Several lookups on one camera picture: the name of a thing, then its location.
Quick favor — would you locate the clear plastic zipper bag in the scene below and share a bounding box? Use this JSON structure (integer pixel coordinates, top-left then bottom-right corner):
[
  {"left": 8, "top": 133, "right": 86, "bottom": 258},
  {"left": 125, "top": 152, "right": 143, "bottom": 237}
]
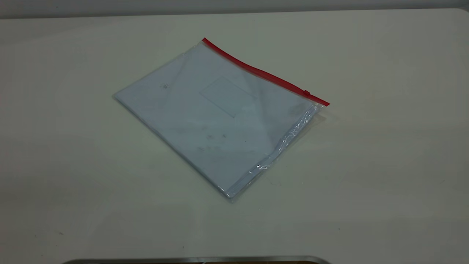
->
[{"left": 112, "top": 37, "right": 330, "bottom": 203}]

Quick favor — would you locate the white paper stack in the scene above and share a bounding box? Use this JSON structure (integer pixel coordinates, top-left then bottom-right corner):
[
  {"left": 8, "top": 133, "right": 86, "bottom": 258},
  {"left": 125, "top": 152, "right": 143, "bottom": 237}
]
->
[{"left": 114, "top": 42, "right": 318, "bottom": 198}]

